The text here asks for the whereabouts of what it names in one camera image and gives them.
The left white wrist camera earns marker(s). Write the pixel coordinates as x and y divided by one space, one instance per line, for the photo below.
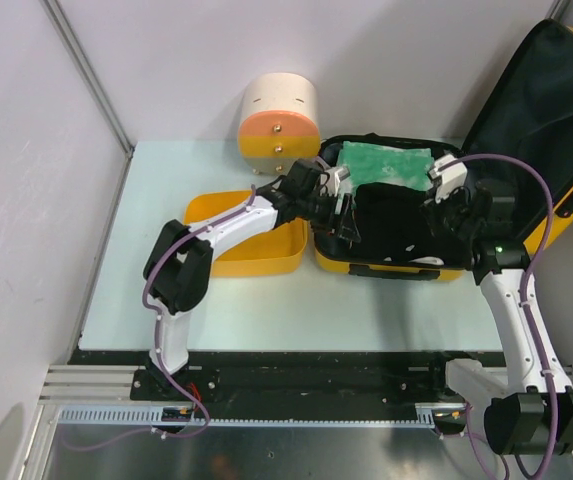
332 180

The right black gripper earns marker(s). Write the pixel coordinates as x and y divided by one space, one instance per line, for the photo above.
430 210

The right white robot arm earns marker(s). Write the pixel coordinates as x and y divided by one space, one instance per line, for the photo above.
531 412

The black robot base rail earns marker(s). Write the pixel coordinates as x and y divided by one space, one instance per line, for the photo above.
321 384

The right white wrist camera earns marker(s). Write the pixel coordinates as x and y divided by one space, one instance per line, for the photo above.
447 175

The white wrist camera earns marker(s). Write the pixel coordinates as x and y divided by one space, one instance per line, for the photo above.
332 180
447 175

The white slotted cable duct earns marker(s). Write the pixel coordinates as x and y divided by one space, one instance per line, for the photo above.
420 415

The yellow Pikachu suitcase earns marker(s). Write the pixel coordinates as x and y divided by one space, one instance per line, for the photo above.
523 136

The pastel round drawer box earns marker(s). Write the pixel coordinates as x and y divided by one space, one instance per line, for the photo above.
278 122

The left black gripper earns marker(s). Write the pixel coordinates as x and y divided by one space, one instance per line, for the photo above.
342 224

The black garment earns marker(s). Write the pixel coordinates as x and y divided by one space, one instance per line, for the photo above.
393 226

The yellow plastic basket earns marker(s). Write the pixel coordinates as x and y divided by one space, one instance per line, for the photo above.
276 252

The green white patterned towel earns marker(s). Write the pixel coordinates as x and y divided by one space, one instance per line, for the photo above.
370 163

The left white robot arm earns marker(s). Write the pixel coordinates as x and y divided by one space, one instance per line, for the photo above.
178 270

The white fluffy towel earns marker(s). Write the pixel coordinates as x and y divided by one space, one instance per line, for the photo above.
426 260

